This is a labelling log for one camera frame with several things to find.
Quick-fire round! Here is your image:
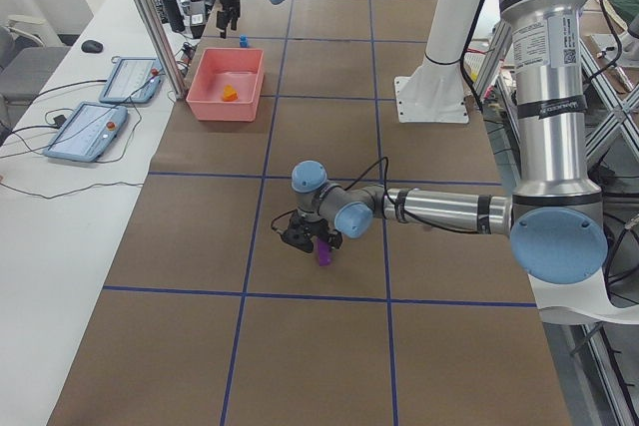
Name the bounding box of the pink plastic box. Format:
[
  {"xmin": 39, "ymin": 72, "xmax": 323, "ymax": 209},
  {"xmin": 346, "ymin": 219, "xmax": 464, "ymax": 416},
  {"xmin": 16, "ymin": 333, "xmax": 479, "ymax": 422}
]
[{"xmin": 187, "ymin": 47, "xmax": 265, "ymax": 122}]

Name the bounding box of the near teach pendant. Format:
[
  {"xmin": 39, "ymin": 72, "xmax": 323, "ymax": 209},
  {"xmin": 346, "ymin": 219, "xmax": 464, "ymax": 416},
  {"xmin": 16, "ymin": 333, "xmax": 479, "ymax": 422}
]
[{"xmin": 42, "ymin": 102, "xmax": 129, "ymax": 163}]

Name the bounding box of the aluminium frame post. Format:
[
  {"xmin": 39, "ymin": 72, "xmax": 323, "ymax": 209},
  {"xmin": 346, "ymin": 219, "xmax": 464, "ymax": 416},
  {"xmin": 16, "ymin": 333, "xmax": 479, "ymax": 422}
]
[{"xmin": 134, "ymin": 0, "xmax": 187, "ymax": 100}]

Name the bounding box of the teach pendant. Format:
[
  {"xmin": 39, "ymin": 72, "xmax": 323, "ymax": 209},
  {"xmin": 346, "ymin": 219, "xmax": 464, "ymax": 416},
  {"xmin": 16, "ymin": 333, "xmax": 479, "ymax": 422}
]
[
  {"xmin": 42, "ymin": 102, "xmax": 129, "ymax": 163},
  {"xmin": 99, "ymin": 57, "xmax": 162, "ymax": 104}
]

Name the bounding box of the far teach pendant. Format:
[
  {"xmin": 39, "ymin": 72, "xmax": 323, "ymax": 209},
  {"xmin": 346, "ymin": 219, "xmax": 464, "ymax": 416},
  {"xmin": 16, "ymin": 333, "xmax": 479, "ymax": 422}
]
[{"xmin": 99, "ymin": 57, "xmax": 162, "ymax": 104}]

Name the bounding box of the black computer mouse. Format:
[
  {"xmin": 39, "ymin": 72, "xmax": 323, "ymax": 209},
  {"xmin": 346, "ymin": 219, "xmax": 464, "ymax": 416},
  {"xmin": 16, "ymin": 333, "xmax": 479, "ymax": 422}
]
[{"xmin": 81, "ymin": 40, "xmax": 104, "ymax": 54}]

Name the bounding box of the orange block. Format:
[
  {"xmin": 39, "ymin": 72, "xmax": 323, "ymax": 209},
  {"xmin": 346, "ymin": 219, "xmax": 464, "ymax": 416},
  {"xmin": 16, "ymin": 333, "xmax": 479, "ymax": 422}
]
[{"xmin": 221, "ymin": 85, "xmax": 239, "ymax": 102}]

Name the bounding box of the white camera pedestal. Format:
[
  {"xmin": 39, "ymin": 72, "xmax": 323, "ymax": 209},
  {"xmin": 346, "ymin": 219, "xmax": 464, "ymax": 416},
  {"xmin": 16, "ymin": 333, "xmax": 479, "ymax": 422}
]
[{"xmin": 394, "ymin": 0, "xmax": 480, "ymax": 124}]

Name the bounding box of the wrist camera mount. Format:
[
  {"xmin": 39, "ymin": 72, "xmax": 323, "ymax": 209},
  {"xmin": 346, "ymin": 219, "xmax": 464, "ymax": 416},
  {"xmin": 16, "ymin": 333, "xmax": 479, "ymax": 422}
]
[{"xmin": 281, "ymin": 218, "xmax": 315, "ymax": 253}]

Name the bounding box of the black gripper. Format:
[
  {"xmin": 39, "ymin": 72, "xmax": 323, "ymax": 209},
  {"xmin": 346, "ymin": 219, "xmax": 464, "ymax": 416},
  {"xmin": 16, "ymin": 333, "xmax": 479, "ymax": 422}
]
[
  {"xmin": 294, "ymin": 212, "xmax": 343, "ymax": 253},
  {"xmin": 217, "ymin": 0, "xmax": 240, "ymax": 38}
]

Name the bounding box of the black bottle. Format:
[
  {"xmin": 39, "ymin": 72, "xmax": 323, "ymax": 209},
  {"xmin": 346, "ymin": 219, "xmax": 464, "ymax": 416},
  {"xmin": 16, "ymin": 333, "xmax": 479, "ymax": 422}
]
[{"xmin": 160, "ymin": 0, "xmax": 186, "ymax": 33}]

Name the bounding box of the purple block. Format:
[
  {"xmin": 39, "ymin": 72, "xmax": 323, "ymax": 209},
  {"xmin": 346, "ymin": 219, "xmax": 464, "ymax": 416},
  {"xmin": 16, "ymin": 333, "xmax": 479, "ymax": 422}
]
[{"xmin": 317, "ymin": 245, "xmax": 332, "ymax": 266}]

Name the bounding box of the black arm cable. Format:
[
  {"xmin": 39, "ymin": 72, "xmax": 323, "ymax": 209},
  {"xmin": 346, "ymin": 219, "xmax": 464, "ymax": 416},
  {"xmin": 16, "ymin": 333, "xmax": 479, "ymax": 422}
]
[{"xmin": 270, "ymin": 156, "xmax": 480, "ymax": 235}]

